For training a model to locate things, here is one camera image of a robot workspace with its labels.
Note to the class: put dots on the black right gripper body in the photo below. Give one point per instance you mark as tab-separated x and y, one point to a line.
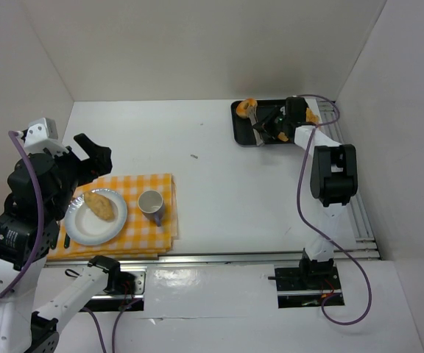
271	123

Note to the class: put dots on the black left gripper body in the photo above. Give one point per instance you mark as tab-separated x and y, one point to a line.
78	166

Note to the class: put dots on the stainless steel serving tongs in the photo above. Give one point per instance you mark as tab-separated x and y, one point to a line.
258	132

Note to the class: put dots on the oval bread roll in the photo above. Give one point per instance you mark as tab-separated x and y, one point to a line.
101	206

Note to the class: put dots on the ring donut bread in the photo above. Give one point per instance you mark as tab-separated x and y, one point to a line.
246	108

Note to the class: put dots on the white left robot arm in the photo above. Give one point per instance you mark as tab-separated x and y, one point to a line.
41	186

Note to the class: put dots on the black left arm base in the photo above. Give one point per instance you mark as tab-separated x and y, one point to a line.
129	291

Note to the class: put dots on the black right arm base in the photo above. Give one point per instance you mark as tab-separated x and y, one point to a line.
295	292

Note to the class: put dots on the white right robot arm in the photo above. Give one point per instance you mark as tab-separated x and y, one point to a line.
318	253

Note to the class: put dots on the black food tray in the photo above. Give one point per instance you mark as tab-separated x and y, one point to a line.
242	129

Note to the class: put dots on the white ceramic plate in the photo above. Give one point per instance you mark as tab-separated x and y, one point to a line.
85	228

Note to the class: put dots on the purple ceramic mug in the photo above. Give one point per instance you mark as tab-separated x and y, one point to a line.
152	206

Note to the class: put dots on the yellow checkered cloth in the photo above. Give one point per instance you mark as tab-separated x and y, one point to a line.
139	237

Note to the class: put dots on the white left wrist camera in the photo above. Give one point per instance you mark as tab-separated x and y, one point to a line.
42	135

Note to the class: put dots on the dark cutlery handle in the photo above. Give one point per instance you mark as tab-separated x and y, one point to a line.
66	243

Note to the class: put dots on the aluminium front rail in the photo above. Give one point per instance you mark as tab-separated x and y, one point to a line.
193	259

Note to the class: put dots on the aluminium side rail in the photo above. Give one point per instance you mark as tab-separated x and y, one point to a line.
335	181

